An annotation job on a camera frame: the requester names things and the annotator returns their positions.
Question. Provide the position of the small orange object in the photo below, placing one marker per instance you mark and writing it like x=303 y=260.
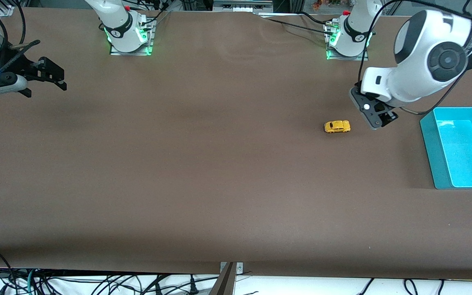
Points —
x=317 y=5

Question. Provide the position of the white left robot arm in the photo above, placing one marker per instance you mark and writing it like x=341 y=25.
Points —
x=412 y=82

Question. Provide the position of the small metal bracket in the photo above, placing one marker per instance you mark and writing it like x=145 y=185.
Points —
x=239 y=268

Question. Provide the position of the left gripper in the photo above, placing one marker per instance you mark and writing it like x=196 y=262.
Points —
x=389 y=116

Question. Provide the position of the aluminium post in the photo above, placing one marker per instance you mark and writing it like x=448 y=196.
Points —
x=296 y=5

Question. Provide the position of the yellow beetle toy car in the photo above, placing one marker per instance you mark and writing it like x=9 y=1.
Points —
x=337 y=127

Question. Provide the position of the dark brown pole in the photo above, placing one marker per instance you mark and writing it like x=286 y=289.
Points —
x=224 y=284

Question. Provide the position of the teal plastic bin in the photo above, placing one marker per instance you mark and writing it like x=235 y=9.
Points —
x=465 y=155

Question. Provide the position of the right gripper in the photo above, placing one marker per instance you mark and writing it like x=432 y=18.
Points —
x=19 y=66

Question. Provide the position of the grey power strip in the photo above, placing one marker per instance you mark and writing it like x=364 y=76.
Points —
x=240 y=6

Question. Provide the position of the brown table cover sheet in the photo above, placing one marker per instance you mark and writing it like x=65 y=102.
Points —
x=236 y=184

